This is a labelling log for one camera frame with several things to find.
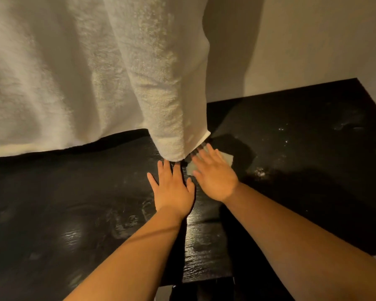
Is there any person's right forearm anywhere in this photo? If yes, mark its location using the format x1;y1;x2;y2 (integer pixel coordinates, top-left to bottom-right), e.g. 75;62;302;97
222;183;376;301

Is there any small pale grey cloth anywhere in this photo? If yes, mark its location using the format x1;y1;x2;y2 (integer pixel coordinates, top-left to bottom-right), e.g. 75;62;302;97
185;143;235;177

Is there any person's left hand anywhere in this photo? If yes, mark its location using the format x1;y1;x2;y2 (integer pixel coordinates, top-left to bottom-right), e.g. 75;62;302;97
147;159;196;220

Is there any white terry towel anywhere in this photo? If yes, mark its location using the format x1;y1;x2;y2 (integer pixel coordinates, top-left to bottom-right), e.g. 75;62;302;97
0;0;212;162

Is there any person's left forearm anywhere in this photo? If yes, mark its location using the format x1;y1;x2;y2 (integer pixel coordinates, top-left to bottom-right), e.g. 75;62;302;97
64;206;189;301

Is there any person's right hand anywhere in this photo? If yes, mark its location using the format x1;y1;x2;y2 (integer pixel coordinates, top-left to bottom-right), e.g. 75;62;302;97
191;143;240;204

